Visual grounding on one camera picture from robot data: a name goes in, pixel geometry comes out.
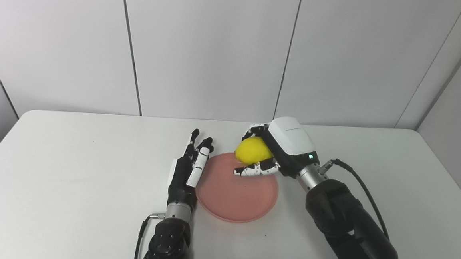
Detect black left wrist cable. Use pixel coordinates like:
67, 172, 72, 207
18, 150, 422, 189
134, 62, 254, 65
134, 212, 167, 259

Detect pink round plate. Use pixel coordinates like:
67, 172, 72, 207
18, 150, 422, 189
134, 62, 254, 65
193, 150, 281, 226

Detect yellow lemon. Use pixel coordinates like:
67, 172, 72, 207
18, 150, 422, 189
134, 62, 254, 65
234, 135, 275, 167

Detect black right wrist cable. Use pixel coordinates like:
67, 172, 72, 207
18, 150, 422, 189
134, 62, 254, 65
314, 158, 395, 240

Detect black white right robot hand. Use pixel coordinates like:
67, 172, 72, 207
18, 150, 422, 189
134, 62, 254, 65
234, 114, 323, 182

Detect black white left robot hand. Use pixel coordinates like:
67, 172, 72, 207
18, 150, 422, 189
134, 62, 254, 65
166, 127, 216, 209

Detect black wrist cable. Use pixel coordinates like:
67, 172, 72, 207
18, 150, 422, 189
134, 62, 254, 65
134, 212, 167, 259
314, 158, 395, 240

